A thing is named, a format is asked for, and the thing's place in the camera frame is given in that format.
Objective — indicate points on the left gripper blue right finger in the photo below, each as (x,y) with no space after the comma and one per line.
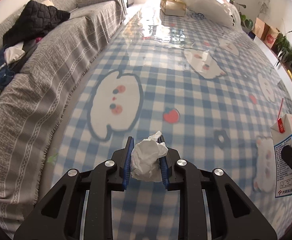
(165,166)

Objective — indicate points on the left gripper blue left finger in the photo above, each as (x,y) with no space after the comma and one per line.
(126,162)

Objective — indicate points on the white tissue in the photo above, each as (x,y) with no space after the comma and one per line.
(145,165)

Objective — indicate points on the blue white milk carton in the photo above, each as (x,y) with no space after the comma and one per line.
(281,133)

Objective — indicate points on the blue checkered tablecloth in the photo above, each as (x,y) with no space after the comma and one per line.
(210,90)

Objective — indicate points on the potted plant on cabinet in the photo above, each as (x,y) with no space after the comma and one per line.
(284,48)

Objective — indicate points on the grey covered sofa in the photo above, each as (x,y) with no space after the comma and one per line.
(33,103)

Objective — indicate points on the brown paper gift bag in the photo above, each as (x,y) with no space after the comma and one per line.
(260,29)

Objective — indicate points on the potted plant on floor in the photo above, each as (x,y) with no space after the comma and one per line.
(246,23)

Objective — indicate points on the blue clothes pile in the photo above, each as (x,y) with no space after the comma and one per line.
(0,72)

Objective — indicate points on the beige tissue box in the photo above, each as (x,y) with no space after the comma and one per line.
(173,8)

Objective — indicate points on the large white plastic bag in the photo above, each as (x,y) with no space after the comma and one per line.
(218,11)

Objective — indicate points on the black quilted jacket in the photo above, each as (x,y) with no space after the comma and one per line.
(35,20)

